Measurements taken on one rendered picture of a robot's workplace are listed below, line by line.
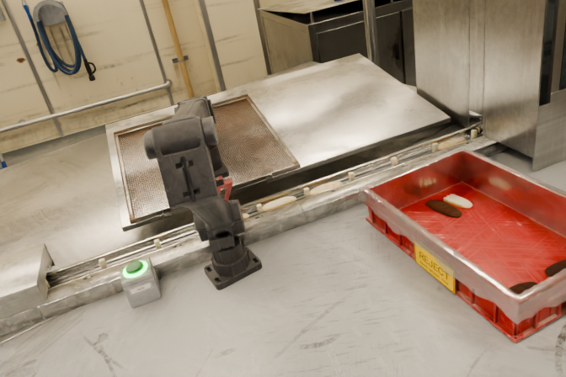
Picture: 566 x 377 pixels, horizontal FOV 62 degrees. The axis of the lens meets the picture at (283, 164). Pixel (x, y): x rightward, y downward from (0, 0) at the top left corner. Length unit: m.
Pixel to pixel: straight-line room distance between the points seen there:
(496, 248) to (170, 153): 0.73
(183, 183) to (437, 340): 0.53
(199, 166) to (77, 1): 4.13
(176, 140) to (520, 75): 0.93
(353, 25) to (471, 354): 2.46
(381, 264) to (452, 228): 0.20
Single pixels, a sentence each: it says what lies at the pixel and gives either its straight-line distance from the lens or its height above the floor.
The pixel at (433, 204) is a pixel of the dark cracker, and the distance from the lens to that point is 1.25.
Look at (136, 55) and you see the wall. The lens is 4.85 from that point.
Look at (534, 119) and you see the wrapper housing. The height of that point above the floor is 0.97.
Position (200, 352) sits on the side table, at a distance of 1.00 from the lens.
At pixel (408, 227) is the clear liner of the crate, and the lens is 1.03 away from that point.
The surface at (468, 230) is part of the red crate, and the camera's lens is 1.18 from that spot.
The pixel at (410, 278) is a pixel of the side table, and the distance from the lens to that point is 1.06.
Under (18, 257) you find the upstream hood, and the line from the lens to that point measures 1.34.
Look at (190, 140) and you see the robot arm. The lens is 0.72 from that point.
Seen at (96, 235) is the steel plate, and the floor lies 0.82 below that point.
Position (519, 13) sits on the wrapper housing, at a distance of 1.32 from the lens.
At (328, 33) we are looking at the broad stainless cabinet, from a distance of 3.04.
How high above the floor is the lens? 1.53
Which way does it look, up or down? 27 degrees down
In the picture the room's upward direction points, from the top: 11 degrees counter-clockwise
